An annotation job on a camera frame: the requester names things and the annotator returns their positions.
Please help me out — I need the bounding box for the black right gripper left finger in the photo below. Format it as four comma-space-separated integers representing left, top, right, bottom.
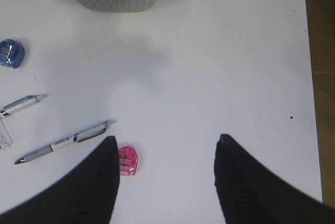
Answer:
1, 136, 120, 223

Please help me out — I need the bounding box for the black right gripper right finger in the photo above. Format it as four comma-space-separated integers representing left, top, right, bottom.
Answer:
214, 134, 334, 223

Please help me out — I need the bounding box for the white pen grey grip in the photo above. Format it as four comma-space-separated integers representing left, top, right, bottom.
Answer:
14, 119, 117, 165

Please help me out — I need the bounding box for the blue clear pen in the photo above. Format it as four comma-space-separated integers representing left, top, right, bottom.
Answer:
1, 94, 48, 118

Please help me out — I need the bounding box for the clear plastic ruler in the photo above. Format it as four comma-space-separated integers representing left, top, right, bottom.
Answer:
0, 118, 13, 150

